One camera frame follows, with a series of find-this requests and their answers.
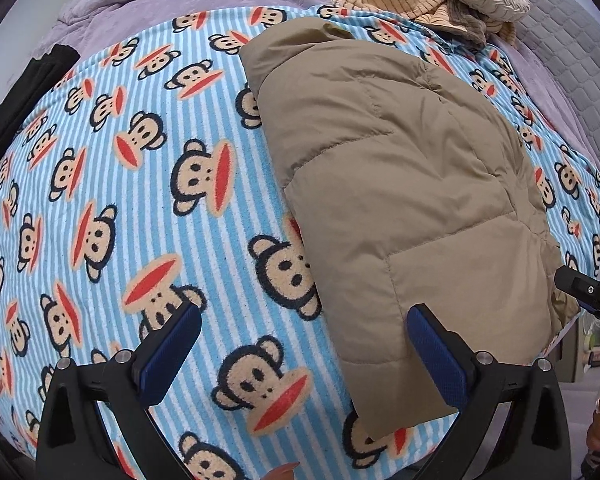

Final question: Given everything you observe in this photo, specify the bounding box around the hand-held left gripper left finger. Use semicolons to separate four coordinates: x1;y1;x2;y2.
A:
35;302;203;480

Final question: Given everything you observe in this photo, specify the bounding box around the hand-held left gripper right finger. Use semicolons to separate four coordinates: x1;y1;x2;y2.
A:
407;304;571;480

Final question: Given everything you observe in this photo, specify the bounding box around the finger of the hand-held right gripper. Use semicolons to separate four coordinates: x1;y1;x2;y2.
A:
554;265;600;332

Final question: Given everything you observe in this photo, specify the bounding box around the khaki puffer jacket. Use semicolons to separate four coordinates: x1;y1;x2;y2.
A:
239;16;581;441

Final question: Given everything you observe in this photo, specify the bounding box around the person's left hand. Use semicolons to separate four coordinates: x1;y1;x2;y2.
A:
269;461;301;480

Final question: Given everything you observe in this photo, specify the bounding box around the monkey print striped blanket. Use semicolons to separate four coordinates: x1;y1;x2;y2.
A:
0;2;600;480

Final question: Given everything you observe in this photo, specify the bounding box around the grey quilted mattress cover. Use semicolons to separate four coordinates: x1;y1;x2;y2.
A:
500;0;600;196

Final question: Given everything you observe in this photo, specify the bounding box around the dark brown cloth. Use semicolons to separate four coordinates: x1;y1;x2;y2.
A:
365;0;488;48

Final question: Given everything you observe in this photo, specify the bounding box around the black cloth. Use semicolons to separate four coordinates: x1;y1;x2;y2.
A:
0;44;79;191

